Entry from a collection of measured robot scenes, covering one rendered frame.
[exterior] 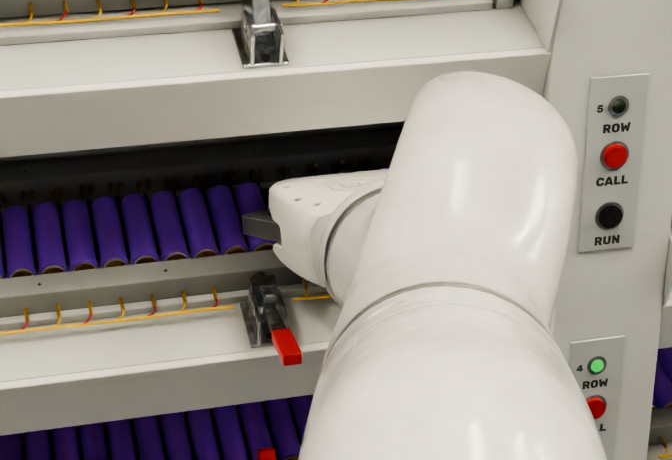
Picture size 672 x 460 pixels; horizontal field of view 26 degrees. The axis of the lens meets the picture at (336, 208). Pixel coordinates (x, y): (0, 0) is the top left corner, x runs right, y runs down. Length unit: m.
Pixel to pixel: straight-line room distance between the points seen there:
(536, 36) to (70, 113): 0.29
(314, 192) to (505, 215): 0.28
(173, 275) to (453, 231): 0.39
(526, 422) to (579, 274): 0.62
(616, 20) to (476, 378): 0.57
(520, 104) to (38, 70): 0.32
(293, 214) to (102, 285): 0.16
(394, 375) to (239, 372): 0.57
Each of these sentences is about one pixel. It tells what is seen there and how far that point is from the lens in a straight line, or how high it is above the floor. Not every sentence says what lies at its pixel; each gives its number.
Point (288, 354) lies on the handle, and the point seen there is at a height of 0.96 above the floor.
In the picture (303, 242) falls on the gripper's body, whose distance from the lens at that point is 0.84.
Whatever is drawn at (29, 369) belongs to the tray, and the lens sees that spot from 0.95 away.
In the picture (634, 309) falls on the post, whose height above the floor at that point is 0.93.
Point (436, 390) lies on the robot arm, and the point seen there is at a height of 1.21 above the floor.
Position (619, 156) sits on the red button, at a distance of 0.96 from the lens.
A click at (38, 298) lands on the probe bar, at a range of 0.96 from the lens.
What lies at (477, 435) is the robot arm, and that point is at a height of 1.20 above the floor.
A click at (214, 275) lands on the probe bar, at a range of 0.97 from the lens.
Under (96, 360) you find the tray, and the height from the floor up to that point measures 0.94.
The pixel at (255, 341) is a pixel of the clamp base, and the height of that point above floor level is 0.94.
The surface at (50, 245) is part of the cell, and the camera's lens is 1.00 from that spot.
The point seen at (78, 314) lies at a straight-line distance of 0.97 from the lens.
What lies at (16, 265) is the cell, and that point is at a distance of 0.98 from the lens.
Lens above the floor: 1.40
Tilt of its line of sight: 24 degrees down
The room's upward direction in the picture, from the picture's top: straight up
